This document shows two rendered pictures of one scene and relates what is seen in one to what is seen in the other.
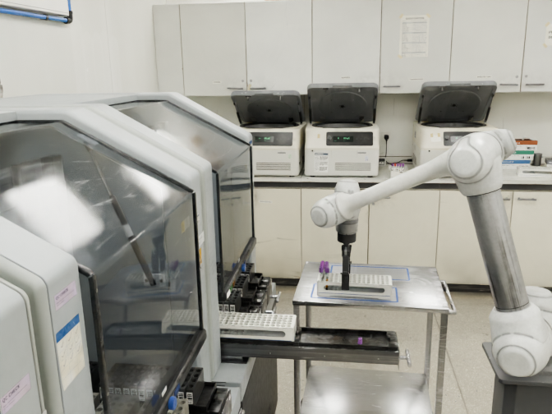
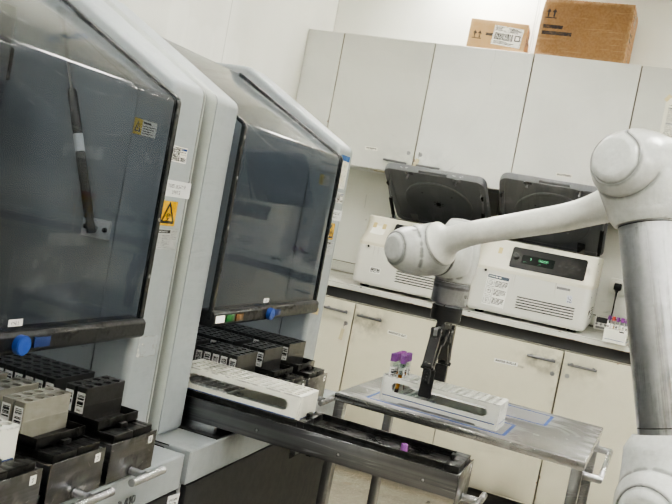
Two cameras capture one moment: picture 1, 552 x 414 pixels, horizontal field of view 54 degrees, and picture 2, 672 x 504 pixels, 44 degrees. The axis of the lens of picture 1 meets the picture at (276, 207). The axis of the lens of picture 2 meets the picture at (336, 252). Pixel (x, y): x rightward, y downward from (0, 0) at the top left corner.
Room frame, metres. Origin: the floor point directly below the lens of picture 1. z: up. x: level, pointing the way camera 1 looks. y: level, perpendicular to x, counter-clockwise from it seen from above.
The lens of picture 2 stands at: (0.00, -0.43, 1.26)
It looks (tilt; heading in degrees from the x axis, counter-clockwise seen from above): 3 degrees down; 12
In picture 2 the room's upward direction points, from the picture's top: 11 degrees clockwise
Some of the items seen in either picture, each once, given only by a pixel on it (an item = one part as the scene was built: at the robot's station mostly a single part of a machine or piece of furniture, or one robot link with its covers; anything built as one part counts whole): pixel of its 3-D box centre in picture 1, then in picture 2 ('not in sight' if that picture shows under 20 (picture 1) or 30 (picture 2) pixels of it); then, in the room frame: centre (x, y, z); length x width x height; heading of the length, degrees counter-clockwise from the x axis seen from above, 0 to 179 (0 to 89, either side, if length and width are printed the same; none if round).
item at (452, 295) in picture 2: (347, 225); (450, 294); (2.05, -0.28, 1.11); 0.09 x 0.09 x 0.06
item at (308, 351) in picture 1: (304, 343); (317, 436); (1.70, -0.09, 0.78); 0.73 x 0.14 x 0.09; 82
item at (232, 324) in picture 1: (253, 327); (247, 390); (1.73, 0.09, 0.83); 0.30 x 0.10 x 0.06; 82
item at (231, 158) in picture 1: (174, 188); (204, 175); (2.00, 0.38, 1.28); 0.61 x 0.51 x 0.63; 172
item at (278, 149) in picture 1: (269, 130); (431, 233); (4.35, 0.04, 1.22); 0.62 x 0.56 x 0.64; 170
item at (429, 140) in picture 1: (453, 126); not in sight; (4.15, -1.38, 1.25); 0.62 x 0.56 x 0.69; 172
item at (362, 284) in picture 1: (354, 285); (443, 398); (2.04, -0.31, 0.85); 0.30 x 0.10 x 0.06; 80
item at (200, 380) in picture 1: (195, 387); (99, 399); (1.34, 0.24, 0.85); 0.12 x 0.02 x 0.06; 172
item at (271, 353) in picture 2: (242, 287); (269, 358); (2.04, 0.14, 0.85); 0.12 x 0.02 x 0.06; 171
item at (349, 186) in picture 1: (345, 199); (455, 250); (2.04, -0.27, 1.21); 0.13 x 0.11 x 0.16; 146
